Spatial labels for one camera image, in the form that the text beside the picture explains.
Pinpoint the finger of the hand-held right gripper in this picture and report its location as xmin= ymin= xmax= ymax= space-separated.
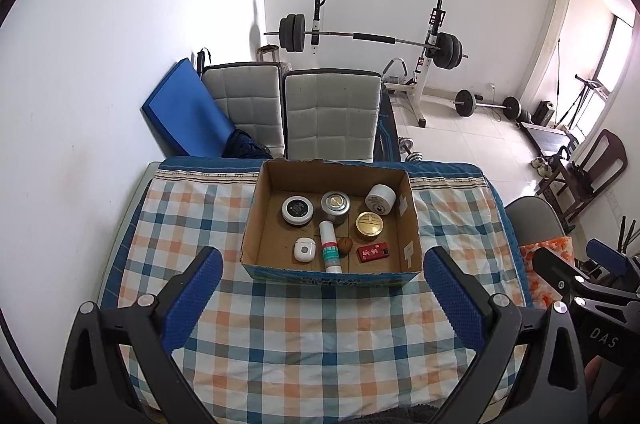
xmin=531 ymin=248 xmax=593 ymax=302
xmin=586 ymin=238 xmax=640 ymax=279

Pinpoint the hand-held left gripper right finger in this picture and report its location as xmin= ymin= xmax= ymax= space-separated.
xmin=423 ymin=245 xmax=588 ymax=424

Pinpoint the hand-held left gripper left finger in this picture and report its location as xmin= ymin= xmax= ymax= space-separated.
xmin=56 ymin=245 xmax=224 ymax=424

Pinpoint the cardboard box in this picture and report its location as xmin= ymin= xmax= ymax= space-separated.
xmin=240 ymin=158 xmax=423 ymax=289

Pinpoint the red rectangular box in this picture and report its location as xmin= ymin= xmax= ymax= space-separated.
xmin=356 ymin=243 xmax=391 ymax=263

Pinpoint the round gold tin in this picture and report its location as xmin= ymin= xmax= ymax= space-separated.
xmin=355 ymin=211 xmax=387 ymax=240

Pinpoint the small white oval case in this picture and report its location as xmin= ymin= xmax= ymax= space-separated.
xmin=293 ymin=237 xmax=317 ymax=263

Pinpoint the round white black jar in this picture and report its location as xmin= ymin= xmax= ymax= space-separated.
xmin=281 ymin=195 xmax=315 ymax=226

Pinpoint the white tube with teal band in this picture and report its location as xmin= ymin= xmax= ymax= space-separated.
xmin=319 ymin=221 xmax=342 ymax=275

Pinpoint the person's right hand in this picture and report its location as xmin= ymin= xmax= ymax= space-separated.
xmin=584 ymin=354 xmax=613 ymax=424

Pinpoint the orange patterned cloth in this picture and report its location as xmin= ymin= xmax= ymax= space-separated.
xmin=520 ymin=235 xmax=573 ymax=311

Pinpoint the grey round chair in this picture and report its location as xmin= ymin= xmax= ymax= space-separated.
xmin=502 ymin=195 xmax=571 ymax=246

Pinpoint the brown wooden chair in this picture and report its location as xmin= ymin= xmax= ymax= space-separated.
xmin=535 ymin=129 xmax=629 ymax=230

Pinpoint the white tape roll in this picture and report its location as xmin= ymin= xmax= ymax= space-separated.
xmin=365 ymin=184 xmax=397 ymax=215

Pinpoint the dark floor mat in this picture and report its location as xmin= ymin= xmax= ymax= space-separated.
xmin=520 ymin=121 xmax=581 ymax=161

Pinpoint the round silver tin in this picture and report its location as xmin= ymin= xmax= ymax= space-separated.
xmin=321 ymin=191 xmax=351 ymax=225

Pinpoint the small dumbbell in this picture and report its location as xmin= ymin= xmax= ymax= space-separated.
xmin=399 ymin=139 xmax=426 ymax=163

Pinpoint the black tripod stand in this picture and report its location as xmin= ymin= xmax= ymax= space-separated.
xmin=550 ymin=74 xmax=608 ymax=140

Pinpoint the small black heater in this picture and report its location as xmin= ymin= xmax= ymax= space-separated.
xmin=532 ymin=101 xmax=556 ymax=125

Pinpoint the dark quilted cloth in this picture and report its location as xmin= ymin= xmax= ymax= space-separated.
xmin=222 ymin=129 xmax=273 ymax=160

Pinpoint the black blue chair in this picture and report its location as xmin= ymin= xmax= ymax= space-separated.
xmin=377 ymin=84 xmax=404 ymax=163

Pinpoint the blue folded mat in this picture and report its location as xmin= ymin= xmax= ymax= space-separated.
xmin=141 ymin=58 xmax=238 ymax=157

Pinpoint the short barbell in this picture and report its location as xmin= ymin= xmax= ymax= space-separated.
xmin=452 ymin=89 xmax=523 ymax=121

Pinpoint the grey padded chair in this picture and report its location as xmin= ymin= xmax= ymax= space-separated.
xmin=282 ymin=69 xmax=383 ymax=162
xmin=202 ymin=63 xmax=286 ymax=155

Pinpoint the white barbell rack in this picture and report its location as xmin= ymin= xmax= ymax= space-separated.
xmin=307 ymin=0 xmax=448 ymax=128

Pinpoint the barbell with black plates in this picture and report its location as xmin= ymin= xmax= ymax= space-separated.
xmin=264 ymin=13 xmax=469 ymax=70

